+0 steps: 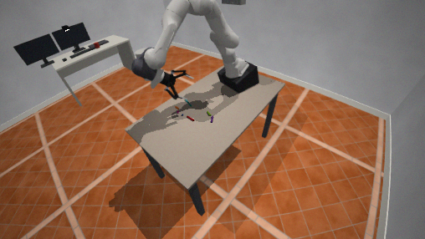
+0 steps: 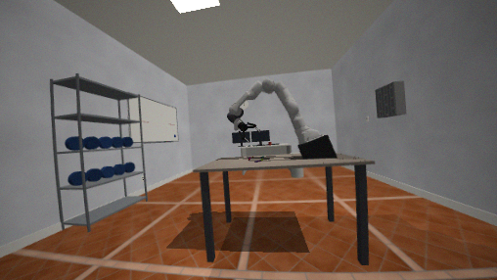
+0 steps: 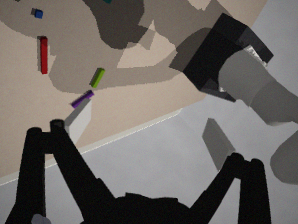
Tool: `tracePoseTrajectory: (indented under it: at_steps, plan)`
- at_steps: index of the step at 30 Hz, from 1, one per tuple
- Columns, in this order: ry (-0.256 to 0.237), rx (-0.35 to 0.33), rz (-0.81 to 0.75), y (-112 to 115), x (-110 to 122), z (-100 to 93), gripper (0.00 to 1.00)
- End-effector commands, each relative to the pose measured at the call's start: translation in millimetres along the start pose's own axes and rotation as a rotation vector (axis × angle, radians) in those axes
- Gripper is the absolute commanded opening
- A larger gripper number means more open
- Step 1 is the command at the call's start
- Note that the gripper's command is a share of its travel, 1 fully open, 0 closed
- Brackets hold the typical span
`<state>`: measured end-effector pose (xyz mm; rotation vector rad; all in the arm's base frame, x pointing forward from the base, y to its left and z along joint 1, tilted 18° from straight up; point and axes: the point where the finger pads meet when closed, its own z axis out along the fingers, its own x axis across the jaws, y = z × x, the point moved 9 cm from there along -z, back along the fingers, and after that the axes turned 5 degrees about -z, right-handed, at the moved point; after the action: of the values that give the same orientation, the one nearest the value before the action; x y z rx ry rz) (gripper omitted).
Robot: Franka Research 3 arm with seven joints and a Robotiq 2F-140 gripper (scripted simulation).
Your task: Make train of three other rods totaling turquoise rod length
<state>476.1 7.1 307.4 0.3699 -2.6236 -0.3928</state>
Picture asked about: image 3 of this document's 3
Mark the lime green rod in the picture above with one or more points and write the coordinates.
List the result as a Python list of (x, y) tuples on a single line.
[(97, 77)]

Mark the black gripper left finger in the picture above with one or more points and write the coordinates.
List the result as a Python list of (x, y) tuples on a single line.
[(86, 189)]

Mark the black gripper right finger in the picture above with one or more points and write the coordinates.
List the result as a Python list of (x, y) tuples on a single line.
[(254, 207)]

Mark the purple rod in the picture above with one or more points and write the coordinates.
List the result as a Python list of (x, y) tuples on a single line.
[(77, 102)]

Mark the red rod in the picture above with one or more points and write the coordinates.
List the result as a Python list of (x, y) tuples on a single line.
[(43, 54)]

